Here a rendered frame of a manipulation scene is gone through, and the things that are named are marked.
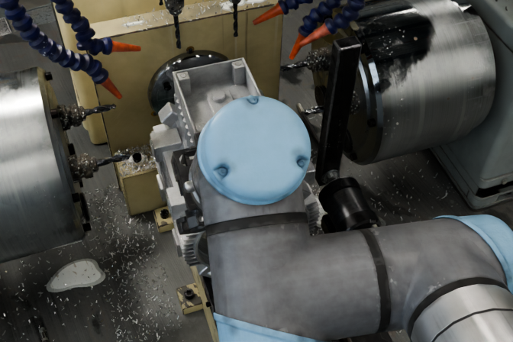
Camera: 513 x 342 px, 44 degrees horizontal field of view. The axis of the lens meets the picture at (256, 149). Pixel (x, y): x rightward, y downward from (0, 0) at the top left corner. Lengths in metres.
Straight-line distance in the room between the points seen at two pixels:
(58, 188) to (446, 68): 0.55
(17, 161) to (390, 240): 0.49
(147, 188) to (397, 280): 0.70
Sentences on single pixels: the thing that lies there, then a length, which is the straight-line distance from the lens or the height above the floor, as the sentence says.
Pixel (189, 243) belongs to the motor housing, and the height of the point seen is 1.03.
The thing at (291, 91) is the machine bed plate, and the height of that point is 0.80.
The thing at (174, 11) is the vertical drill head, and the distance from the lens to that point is 0.78.
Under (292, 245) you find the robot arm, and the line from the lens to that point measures 0.44.
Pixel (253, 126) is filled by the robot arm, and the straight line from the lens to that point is 0.42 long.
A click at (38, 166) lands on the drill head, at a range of 0.81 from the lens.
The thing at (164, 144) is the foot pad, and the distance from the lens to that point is 0.86.
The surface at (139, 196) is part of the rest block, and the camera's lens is 1.10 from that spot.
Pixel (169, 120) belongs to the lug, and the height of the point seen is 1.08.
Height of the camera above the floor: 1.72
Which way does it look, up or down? 49 degrees down
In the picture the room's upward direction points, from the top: 1 degrees clockwise
